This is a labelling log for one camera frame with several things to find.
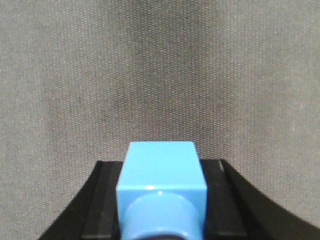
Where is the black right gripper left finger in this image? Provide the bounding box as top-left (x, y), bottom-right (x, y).
top-left (39, 161), bottom-right (123, 240)

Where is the dark grey conveyor belt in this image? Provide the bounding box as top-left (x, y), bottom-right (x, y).
top-left (0, 0), bottom-right (320, 240)

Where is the light blue block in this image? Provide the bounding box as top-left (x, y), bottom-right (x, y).
top-left (116, 141), bottom-right (208, 240)

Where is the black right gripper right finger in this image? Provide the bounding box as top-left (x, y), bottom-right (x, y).
top-left (200, 159), bottom-right (320, 240)

